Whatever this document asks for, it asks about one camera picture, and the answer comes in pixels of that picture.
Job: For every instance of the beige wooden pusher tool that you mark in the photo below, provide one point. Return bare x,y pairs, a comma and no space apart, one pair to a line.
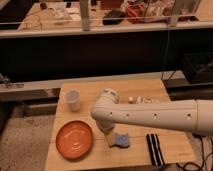
110,139

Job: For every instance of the orange ceramic bowl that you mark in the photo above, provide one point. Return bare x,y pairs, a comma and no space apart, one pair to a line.
74,140

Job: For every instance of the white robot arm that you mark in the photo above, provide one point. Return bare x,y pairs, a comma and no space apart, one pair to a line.
195,116

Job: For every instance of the white tube bottle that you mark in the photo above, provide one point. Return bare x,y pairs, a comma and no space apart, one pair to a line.
139,100

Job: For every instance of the black white striped eraser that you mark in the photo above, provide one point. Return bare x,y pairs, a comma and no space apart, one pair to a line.
154,148

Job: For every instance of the translucent plastic cup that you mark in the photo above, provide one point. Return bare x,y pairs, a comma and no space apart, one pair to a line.
72,99

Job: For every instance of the black bag on bench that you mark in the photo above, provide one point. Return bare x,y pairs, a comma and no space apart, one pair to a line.
113,17

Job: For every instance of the orange red cluttered items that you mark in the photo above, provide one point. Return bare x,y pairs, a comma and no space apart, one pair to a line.
135,12

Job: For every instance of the metal frame post left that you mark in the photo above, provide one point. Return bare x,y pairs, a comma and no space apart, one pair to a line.
84,11

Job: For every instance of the metal frame post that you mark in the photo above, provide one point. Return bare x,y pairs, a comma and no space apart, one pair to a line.
173,19
84,11

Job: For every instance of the metal frame post right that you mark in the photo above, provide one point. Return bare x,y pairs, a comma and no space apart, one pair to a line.
173,19

